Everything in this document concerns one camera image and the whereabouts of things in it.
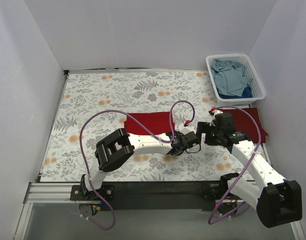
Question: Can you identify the dark blue t shirt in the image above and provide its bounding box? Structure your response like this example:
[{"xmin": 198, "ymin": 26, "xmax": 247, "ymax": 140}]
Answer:
[{"xmin": 218, "ymin": 87, "xmax": 253, "ymax": 99}]

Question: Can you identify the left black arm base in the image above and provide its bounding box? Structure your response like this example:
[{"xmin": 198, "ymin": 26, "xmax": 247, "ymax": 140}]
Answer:
[{"xmin": 70, "ymin": 185, "xmax": 115, "ymax": 201}]

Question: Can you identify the white plastic basket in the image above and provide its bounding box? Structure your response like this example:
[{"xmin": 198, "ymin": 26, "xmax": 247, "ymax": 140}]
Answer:
[{"xmin": 205, "ymin": 53, "xmax": 266, "ymax": 106}]

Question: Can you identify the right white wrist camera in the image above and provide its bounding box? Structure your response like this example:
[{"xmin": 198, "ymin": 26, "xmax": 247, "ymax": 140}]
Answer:
[{"xmin": 209, "ymin": 107, "xmax": 223, "ymax": 126}]

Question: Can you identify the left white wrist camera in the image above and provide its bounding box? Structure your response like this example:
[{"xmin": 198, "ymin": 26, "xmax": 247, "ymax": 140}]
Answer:
[{"xmin": 179, "ymin": 124, "xmax": 196, "ymax": 135}]

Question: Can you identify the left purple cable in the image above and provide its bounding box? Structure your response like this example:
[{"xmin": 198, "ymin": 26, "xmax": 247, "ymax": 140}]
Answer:
[{"xmin": 79, "ymin": 100, "xmax": 196, "ymax": 230}]

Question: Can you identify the floral patterned table mat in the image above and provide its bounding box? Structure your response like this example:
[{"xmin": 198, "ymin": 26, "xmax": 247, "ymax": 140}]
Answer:
[{"xmin": 40, "ymin": 71, "xmax": 243, "ymax": 183}]

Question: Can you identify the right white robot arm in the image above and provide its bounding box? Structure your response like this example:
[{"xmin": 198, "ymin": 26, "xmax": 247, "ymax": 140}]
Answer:
[{"xmin": 197, "ymin": 108, "xmax": 302, "ymax": 228}]

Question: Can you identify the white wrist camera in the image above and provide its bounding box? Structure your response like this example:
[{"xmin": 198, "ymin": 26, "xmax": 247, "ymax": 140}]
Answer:
[
  {"xmin": 209, "ymin": 107, "xmax": 223, "ymax": 126},
  {"xmin": 179, "ymin": 124, "xmax": 196, "ymax": 135}
]

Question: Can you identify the light blue t shirt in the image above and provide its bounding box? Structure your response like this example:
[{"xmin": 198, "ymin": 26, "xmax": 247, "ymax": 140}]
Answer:
[{"xmin": 211, "ymin": 59, "xmax": 252, "ymax": 97}]

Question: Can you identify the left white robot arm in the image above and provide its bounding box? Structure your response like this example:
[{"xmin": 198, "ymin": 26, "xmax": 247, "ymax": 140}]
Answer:
[{"xmin": 81, "ymin": 128, "xmax": 200, "ymax": 200}]

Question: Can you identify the folded dark red t shirt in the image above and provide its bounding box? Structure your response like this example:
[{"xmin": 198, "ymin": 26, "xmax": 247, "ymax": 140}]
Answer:
[{"xmin": 221, "ymin": 108, "xmax": 268, "ymax": 144}]

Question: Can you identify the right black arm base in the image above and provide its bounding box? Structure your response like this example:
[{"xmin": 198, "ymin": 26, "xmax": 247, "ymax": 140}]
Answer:
[{"xmin": 197, "ymin": 184, "xmax": 222, "ymax": 201}]

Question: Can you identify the aluminium frame rail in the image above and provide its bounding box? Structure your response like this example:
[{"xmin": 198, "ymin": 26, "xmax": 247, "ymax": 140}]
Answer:
[{"xmin": 24, "ymin": 181, "xmax": 76, "ymax": 205}]

